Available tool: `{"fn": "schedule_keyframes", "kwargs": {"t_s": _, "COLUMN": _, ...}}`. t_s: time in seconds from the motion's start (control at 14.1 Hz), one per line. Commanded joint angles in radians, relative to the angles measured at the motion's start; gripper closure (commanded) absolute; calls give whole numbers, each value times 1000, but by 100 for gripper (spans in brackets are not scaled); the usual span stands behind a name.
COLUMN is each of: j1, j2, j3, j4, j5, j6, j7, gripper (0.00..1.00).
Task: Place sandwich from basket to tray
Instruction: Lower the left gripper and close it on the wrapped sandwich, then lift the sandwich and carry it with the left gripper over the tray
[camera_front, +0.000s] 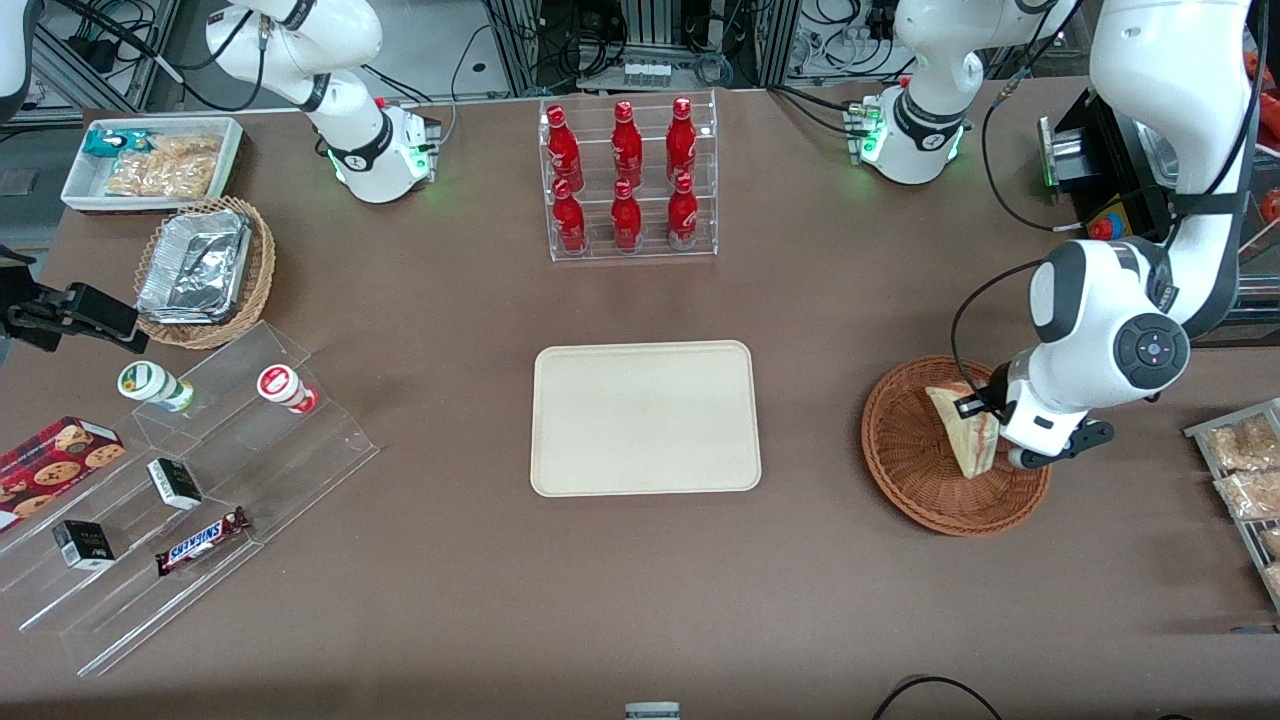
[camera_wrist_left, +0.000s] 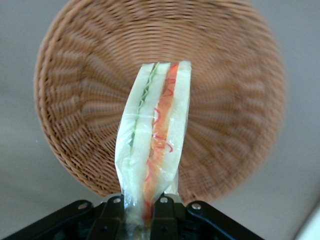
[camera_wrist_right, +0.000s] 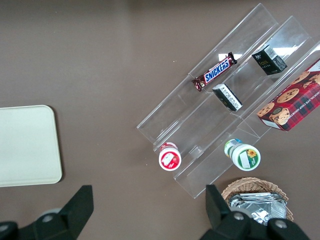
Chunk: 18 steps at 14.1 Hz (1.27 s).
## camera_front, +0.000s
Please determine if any aluminium foil container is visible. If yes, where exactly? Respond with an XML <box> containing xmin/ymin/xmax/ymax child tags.
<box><xmin>136</xmin><ymin>300</ymin><xmax>216</xmax><ymax>327</ymax></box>
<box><xmin>138</xmin><ymin>208</ymin><xmax>253</xmax><ymax>323</ymax></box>

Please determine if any light wicker basket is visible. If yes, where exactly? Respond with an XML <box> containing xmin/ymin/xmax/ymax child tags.
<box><xmin>133</xmin><ymin>195</ymin><xmax>278</xmax><ymax>351</ymax></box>

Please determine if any grey metal rack tray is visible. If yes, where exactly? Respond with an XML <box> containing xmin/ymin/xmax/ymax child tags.
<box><xmin>1184</xmin><ymin>397</ymin><xmax>1280</xmax><ymax>613</ymax></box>

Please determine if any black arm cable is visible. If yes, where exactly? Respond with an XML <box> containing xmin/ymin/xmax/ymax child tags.
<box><xmin>950</xmin><ymin>258</ymin><xmax>1051</xmax><ymax>401</ymax></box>

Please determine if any black looped floor cable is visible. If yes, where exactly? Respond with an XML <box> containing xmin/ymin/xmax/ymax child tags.
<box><xmin>870</xmin><ymin>676</ymin><xmax>1004</xmax><ymax>720</ymax></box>

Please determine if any black control box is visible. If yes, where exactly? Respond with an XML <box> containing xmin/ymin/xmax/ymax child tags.
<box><xmin>1038</xmin><ymin>88</ymin><xmax>1201</xmax><ymax>241</ymax></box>

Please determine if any Snickers chocolate bar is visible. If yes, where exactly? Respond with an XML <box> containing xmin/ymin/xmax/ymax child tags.
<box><xmin>155</xmin><ymin>506</ymin><xmax>251</xmax><ymax>577</ymax></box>

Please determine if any clear acrylic bottle rack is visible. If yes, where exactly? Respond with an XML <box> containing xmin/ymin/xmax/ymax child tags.
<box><xmin>538</xmin><ymin>89</ymin><xmax>719</xmax><ymax>264</ymax></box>

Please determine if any small black carton box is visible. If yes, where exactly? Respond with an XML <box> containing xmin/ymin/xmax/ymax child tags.
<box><xmin>147</xmin><ymin>457</ymin><xmax>204</xmax><ymax>512</ymax></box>
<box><xmin>52</xmin><ymin>519</ymin><xmax>116</xmax><ymax>572</ymax></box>

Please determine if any white rectangular bin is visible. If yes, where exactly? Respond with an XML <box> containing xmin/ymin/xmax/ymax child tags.
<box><xmin>60</xmin><ymin>115</ymin><xmax>245</xmax><ymax>216</ymax></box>

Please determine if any clear acrylic stepped shelf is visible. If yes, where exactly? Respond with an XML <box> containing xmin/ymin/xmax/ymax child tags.
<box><xmin>0</xmin><ymin>320</ymin><xmax>381</xmax><ymax>679</ymax></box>

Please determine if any teal snack packet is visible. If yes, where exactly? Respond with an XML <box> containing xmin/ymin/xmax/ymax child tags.
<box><xmin>83</xmin><ymin>128</ymin><xmax>151</xmax><ymax>159</ymax></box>

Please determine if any red drink bottle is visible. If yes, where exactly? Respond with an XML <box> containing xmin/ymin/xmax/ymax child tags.
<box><xmin>667</xmin><ymin>97</ymin><xmax>698</xmax><ymax>186</ymax></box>
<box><xmin>545</xmin><ymin>104</ymin><xmax>585</xmax><ymax>191</ymax></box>
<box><xmin>611</xmin><ymin>100</ymin><xmax>644</xmax><ymax>189</ymax></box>
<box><xmin>667</xmin><ymin>174</ymin><xmax>700</xmax><ymax>251</ymax></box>
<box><xmin>551</xmin><ymin>180</ymin><xmax>589</xmax><ymax>254</ymax></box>
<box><xmin>611</xmin><ymin>178</ymin><xmax>644</xmax><ymax>253</ymax></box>

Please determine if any aluminium frame post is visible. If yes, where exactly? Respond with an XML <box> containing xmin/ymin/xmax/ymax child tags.
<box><xmin>752</xmin><ymin>0</ymin><xmax>801</xmax><ymax>91</ymax></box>
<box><xmin>487</xmin><ymin>0</ymin><xmax>546</xmax><ymax>98</ymax></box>

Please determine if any red lid yogurt cup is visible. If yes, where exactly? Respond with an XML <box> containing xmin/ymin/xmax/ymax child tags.
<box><xmin>256</xmin><ymin>364</ymin><xmax>321</xmax><ymax>416</ymax></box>

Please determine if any beige rectangular serving tray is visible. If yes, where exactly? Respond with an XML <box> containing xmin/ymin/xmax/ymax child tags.
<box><xmin>530</xmin><ymin>340</ymin><xmax>763</xmax><ymax>498</ymax></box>

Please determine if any white terminal block row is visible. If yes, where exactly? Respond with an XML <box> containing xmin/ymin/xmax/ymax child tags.
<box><xmin>620</xmin><ymin>60</ymin><xmax>701</xmax><ymax>89</ymax></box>

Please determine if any red tartan cookie box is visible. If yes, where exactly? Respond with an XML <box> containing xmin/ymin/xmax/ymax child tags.
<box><xmin>0</xmin><ymin>416</ymin><xmax>127</xmax><ymax>533</ymax></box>

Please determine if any brown round wicker basket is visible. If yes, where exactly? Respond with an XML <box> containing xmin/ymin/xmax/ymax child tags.
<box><xmin>861</xmin><ymin>355</ymin><xmax>1053</xmax><ymax>538</ymax></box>

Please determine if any clear bag of crackers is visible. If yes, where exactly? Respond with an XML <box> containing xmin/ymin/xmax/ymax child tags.
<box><xmin>105</xmin><ymin>135</ymin><xmax>223</xmax><ymax>199</ymax></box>

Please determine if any triangle sandwich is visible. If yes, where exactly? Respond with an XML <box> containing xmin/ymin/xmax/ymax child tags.
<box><xmin>924</xmin><ymin>383</ymin><xmax>1001</xmax><ymax>480</ymax></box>

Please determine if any green lid yogurt cup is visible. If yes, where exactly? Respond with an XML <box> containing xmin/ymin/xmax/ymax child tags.
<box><xmin>117</xmin><ymin>360</ymin><xmax>197</xmax><ymax>414</ymax></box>

